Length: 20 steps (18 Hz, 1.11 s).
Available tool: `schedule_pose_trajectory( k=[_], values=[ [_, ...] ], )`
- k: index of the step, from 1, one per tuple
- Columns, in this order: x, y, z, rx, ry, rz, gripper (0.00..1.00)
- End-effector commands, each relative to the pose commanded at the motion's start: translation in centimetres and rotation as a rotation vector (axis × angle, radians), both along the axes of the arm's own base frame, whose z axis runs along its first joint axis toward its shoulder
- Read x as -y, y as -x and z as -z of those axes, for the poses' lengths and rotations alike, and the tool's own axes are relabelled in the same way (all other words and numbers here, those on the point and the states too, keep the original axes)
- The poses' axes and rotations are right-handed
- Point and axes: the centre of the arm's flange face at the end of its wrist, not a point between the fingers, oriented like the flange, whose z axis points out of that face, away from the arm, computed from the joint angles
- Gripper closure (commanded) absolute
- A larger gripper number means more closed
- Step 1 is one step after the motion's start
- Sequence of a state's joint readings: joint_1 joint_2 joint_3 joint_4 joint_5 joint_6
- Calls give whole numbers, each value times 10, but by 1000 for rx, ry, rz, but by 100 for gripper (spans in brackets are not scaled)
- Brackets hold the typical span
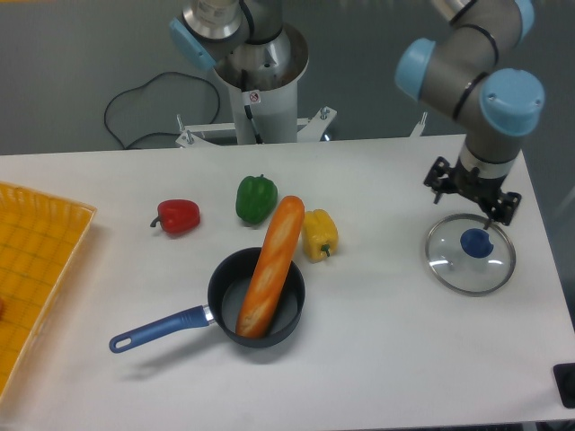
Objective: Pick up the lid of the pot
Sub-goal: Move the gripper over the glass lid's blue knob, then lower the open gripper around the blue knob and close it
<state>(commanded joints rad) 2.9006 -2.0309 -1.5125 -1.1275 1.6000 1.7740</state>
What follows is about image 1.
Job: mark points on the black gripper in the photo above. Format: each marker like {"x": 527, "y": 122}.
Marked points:
{"x": 499, "y": 207}

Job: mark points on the glass pot lid blue knob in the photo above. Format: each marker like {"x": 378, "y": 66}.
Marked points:
{"x": 470, "y": 255}

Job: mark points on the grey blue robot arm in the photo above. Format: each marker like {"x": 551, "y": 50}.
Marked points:
{"x": 460, "y": 77}

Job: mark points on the yellow bell pepper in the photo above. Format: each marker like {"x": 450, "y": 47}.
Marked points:
{"x": 320, "y": 235}

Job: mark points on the black device at table edge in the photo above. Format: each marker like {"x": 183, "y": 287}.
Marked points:
{"x": 564, "y": 375}

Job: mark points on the orange baguette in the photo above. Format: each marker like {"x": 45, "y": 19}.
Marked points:
{"x": 271, "y": 270}

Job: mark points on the green bell pepper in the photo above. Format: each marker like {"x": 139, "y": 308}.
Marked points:
{"x": 256, "y": 198}

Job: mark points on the red bell pepper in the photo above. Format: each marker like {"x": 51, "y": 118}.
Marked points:
{"x": 177, "y": 216}

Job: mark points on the yellow plastic basket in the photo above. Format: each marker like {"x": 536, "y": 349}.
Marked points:
{"x": 40, "y": 236}

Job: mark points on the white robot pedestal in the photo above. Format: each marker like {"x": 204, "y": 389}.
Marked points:
{"x": 262, "y": 83}

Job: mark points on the dark pot blue handle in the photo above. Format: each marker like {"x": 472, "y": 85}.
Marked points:
{"x": 226, "y": 291}

